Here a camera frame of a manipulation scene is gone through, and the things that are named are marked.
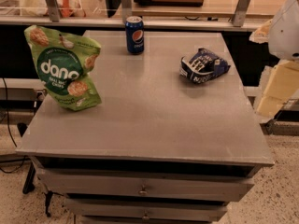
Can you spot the black stand leg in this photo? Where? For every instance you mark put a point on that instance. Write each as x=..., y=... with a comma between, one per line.
x=28, y=185

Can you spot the blue chip bag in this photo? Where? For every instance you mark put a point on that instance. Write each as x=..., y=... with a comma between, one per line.
x=203, y=66

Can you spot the top grey drawer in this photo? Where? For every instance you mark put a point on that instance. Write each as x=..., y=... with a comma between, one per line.
x=203, y=188

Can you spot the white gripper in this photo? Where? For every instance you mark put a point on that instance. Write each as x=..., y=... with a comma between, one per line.
x=286, y=32

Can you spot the grey drawer cabinet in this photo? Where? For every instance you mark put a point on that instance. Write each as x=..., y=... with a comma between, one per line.
x=152, y=121

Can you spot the green rice chip bag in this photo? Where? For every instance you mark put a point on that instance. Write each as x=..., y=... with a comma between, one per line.
x=63, y=63

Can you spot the orange and white bag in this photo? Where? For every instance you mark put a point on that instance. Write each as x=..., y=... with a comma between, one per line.
x=71, y=8

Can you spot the grey drawer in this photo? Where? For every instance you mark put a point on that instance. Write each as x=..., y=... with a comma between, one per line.
x=203, y=188
x=146, y=210

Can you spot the blue Pepsi can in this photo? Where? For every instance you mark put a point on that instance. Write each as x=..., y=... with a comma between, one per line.
x=134, y=29

